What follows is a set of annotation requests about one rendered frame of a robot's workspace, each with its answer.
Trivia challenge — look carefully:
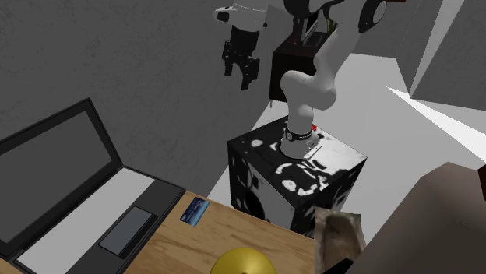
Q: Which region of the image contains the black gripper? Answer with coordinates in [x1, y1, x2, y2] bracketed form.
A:
[221, 24, 262, 92]

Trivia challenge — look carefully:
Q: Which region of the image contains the black white patterned robot stand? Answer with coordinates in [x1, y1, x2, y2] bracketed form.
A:
[227, 115, 368, 241]

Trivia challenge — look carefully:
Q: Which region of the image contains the blue card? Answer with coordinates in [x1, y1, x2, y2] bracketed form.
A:
[179, 196, 211, 227]

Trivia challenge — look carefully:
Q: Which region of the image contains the wooden desk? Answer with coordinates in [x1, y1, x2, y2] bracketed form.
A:
[0, 189, 317, 274]

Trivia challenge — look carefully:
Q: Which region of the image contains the grey brown textured cushion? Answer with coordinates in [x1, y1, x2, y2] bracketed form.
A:
[313, 205, 368, 274]

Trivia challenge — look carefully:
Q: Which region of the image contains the yellow round object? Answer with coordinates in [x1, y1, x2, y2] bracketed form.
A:
[210, 247, 279, 274]

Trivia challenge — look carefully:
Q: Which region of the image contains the dark grey open laptop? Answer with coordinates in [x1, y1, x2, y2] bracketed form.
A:
[0, 97, 188, 274]

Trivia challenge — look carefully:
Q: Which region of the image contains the brown sofa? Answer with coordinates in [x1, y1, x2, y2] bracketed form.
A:
[322, 161, 486, 274]

